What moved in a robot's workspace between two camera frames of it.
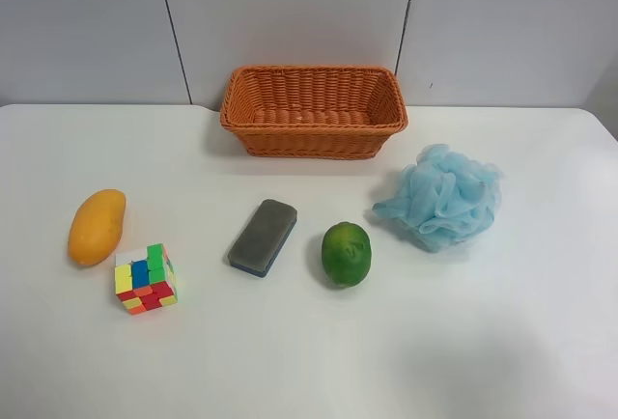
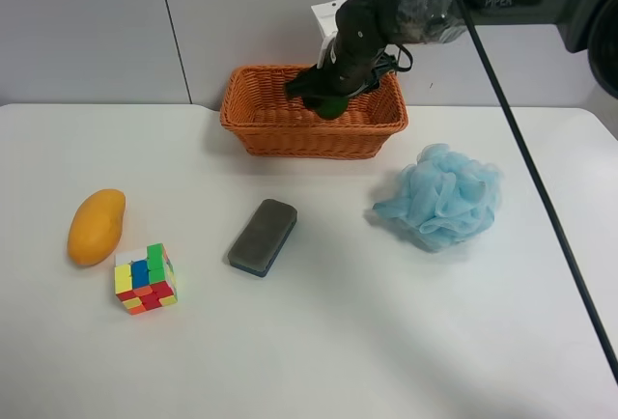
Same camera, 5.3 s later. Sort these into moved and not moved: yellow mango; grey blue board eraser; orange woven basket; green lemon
Moved: green lemon
Not moved: yellow mango; orange woven basket; grey blue board eraser
